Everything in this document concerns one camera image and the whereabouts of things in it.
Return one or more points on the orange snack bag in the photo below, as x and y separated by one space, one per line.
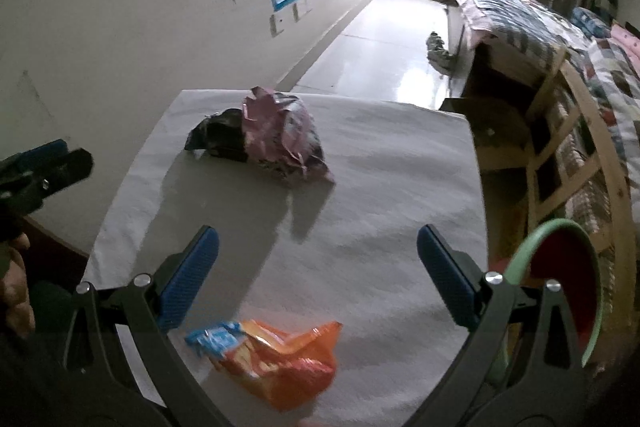
290 362

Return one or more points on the pair of shoes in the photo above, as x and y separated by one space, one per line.
439 49

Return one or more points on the brown cardboard box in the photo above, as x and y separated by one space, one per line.
495 132

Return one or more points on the patchwork quilt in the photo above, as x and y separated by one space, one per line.
530 27

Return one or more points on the pink snack bag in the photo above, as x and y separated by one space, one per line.
285 137

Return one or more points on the person's left hand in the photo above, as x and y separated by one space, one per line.
17 292

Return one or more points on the dark crumpled wrapper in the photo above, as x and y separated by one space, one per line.
215 132

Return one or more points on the white tablecloth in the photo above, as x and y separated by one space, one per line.
375 187

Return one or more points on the green rimmed red bin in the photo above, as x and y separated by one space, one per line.
560 264

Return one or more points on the wall socket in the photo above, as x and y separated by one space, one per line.
276 26

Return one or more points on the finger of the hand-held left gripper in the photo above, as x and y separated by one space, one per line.
67 169
42 152

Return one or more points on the wooden bed frame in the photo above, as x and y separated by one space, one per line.
607 167

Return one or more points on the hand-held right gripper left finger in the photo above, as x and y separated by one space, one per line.
192 277

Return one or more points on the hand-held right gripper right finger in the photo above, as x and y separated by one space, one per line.
447 279

